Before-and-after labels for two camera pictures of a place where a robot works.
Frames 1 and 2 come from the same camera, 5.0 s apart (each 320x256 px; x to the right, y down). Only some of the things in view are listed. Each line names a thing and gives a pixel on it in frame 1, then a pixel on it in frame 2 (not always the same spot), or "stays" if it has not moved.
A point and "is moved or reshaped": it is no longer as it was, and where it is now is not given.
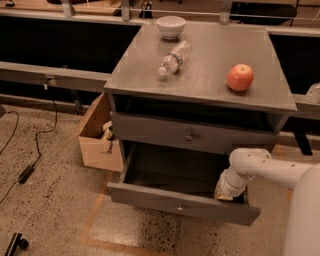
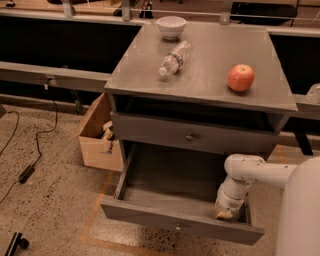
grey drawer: (180, 178) is moved or reshaped
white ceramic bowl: (171, 26) stays
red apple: (240, 77) stays
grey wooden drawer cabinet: (200, 88) stays
